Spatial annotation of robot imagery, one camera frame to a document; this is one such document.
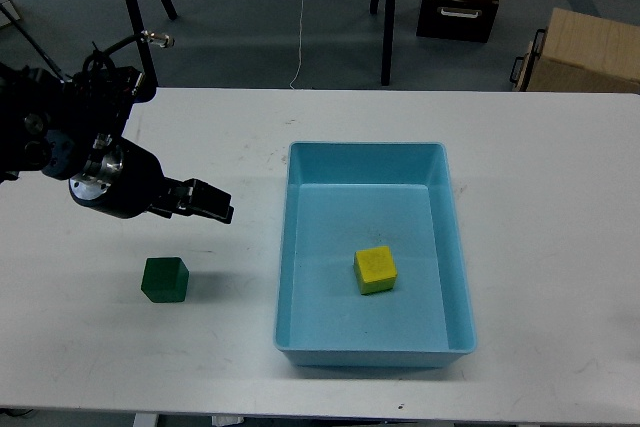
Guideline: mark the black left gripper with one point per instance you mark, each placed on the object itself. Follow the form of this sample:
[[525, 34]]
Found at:
[[129, 180]]

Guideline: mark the green cube block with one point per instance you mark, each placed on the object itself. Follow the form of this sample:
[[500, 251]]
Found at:
[[165, 279]]

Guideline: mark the yellow cube block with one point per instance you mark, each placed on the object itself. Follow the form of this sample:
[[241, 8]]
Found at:
[[375, 270]]

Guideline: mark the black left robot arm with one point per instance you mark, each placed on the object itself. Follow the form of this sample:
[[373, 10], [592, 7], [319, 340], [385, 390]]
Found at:
[[72, 130]]

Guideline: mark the light blue plastic box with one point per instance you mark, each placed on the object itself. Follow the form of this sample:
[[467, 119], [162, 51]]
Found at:
[[345, 197]]

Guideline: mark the black storage box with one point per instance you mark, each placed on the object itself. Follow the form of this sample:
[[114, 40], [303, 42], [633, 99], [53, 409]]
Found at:
[[462, 20]]

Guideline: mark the cardboard box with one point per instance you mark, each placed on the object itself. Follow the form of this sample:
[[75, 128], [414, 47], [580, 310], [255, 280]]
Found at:
[[580, 53]]

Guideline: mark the wooden item with metal legs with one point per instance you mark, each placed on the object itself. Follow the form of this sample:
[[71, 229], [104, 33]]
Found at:
[[12, 17]]

